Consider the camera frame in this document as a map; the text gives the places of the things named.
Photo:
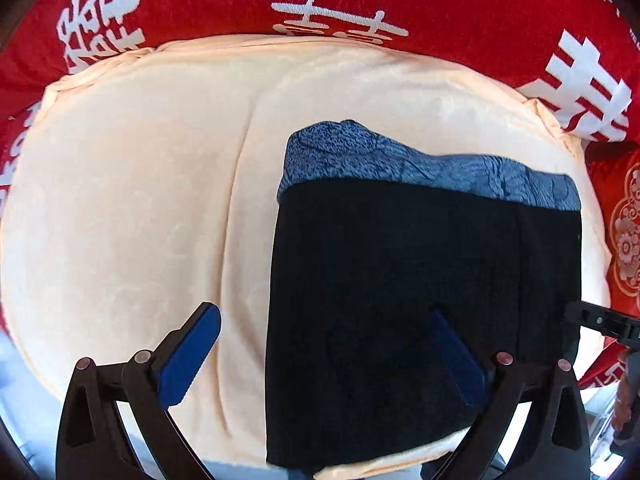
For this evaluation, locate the cream padded cushion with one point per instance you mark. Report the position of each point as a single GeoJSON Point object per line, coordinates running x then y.
{"type": "Point", "coordinates": [150, 200]}

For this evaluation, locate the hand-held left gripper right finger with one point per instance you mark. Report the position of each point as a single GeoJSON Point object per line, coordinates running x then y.
{"type": "Point", "coordinates": [457, 355]}

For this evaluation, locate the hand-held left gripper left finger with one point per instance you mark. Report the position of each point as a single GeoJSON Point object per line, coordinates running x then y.
{"type": "Point", "coordinates": [192, 347]}

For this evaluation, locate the black pants with blue waistband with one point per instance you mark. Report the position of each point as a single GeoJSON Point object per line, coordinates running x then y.
{"type": "Point", "coordinates": [425, 285]}

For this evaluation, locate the red floral embroidered pillow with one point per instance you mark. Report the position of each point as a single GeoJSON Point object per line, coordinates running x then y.
{"type": "Point", "coordinates": [622, 230]}

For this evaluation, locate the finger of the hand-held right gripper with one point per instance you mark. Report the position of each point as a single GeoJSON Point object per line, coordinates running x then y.
{"type": "Point", "coordinates": [602, 316]}

